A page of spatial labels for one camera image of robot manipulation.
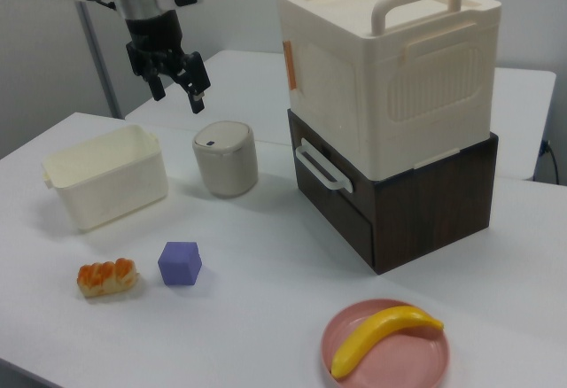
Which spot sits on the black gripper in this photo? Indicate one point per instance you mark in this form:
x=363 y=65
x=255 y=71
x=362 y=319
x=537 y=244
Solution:
x=153 y=38

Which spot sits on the cream plastic box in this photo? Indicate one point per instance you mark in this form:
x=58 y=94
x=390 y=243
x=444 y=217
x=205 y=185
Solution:
x=106 y=184

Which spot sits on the large cream storage box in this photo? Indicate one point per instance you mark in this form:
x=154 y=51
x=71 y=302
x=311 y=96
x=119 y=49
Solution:
x=376 y=95

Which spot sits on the grey metal pole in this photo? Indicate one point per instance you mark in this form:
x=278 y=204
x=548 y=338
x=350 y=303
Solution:
x=99 y=64

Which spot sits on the small beige trash can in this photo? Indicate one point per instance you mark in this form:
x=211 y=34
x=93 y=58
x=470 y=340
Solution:
x=226 y=162

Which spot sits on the orange tape strip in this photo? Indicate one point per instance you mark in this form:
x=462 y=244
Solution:
x=290 y=67

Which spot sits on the purple cube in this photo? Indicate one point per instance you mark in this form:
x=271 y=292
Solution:
x=179 y=264

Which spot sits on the orange glazed bread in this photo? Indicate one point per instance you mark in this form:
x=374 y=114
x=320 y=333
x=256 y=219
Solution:
x=106 y=277

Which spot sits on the dark wooden drawer cabinet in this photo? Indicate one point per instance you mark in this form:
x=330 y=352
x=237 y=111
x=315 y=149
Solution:
x=425 y=211

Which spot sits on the yellow banana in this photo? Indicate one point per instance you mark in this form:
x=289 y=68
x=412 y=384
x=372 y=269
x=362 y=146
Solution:
x=376 y=335

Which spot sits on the pink plate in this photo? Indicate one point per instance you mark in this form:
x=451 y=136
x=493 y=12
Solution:
x=398 y=357

